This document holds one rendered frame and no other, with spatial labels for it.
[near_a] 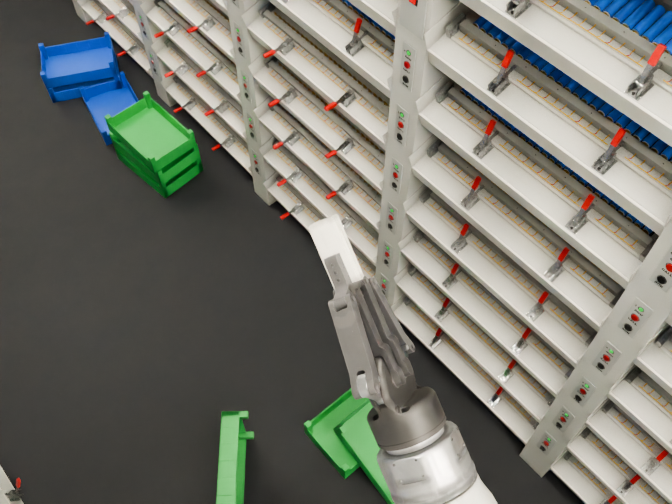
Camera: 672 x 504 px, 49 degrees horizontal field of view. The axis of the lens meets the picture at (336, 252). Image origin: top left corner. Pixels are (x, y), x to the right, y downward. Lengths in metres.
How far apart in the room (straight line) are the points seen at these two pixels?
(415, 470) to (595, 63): 0.85
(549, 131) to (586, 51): 0.20
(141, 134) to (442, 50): 1.67
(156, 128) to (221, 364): 1.00
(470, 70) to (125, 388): 1.61
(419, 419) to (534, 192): 0.99
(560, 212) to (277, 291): 1.35
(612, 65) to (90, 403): 1.95
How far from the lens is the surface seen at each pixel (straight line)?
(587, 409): 2.03
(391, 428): 0.74
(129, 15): 3.34
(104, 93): 3.48
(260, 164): 2.77
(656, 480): 2.08
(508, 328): 2.12
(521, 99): 1.56
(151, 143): 3.00
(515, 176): 1.68
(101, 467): 2.56
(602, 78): 1.36
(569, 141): 1.51
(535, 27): 1.42
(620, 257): 1.61
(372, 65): 1.87
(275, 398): 2.54
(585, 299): 1.77
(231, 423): 2.31
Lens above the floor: 2.34
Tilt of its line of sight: 57 degrees down
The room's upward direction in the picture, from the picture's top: straight up
